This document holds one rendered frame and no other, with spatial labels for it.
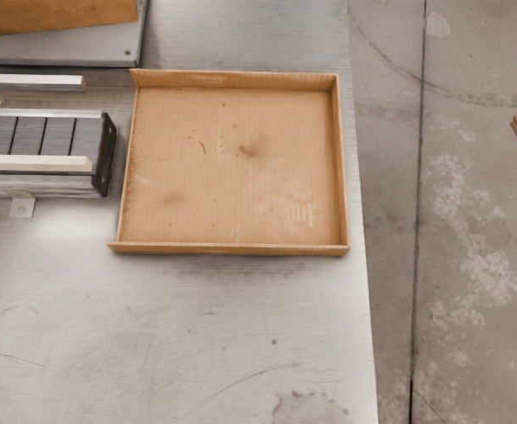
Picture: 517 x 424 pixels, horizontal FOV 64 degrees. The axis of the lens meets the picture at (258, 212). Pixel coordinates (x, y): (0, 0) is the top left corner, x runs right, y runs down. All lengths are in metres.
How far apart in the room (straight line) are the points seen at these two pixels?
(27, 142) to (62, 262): 0.16
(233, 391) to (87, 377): 0.17
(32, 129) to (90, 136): 0.08
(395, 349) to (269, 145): 0.98
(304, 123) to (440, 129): 1.16
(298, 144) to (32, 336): 0.43
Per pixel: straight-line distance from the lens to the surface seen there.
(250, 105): 0.63
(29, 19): 0.75
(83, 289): 0.58
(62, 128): 0.61
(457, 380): 1.51
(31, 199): 0.64
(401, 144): 1.66
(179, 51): 0.71
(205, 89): 0.65
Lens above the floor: 1.36
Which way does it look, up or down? 70 degrees down
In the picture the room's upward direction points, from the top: 4 degrees clockwise
